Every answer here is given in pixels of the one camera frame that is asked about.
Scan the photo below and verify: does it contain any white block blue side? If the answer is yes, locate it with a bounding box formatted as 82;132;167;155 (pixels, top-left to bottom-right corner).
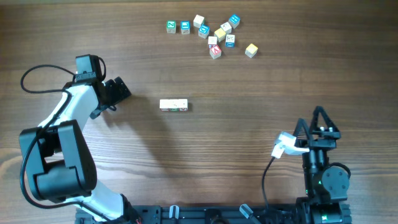
220;22;233;34

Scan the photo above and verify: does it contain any white picture block top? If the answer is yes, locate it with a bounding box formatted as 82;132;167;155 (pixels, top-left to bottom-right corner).
193;14;205;28

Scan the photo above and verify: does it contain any blue block far right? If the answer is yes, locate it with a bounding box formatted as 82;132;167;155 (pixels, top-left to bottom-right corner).
228;14;241;29

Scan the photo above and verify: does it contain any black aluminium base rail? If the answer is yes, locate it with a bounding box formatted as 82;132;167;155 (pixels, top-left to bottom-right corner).
74;203;353;224

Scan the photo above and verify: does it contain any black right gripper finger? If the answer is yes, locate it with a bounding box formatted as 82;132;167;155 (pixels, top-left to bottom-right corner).
310;105;333;129
293;118;313;147

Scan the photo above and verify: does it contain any blue L letter block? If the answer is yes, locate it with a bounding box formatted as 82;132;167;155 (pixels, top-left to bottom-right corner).
180;21;190;34

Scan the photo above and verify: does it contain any green Z letter block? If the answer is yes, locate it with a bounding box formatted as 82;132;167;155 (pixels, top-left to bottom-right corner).
166;20;177;34

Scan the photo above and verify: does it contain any blue D letter block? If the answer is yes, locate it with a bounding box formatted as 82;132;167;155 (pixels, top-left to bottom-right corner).
198;25;210;39

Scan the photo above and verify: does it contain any lone yellow block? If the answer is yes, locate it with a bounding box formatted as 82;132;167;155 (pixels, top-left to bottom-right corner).
245;44;258;58

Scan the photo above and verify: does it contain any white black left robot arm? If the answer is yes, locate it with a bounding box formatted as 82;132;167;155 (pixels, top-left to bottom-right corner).
19;54;142;223

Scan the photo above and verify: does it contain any small white centre block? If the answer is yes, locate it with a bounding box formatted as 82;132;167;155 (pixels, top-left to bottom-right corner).
208;36;218;49

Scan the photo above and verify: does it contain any white block red V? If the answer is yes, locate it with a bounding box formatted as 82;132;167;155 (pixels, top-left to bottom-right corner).
178;99;188;111

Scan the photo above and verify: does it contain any white block red side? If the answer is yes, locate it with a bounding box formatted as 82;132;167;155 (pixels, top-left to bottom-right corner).
159;99;169;111

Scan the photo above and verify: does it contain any white block blue bottom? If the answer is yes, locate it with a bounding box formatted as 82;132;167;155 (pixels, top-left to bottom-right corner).
225;34;235;47

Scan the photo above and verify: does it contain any yellow block in cluster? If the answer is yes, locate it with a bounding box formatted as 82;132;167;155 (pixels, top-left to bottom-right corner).
214;28;226;42

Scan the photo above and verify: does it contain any white block green side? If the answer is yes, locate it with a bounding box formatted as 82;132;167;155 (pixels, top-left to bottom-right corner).
169;99;180;111

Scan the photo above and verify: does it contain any red A letter block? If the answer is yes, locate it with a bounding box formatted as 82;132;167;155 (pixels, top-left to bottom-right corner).
210;45;222;59

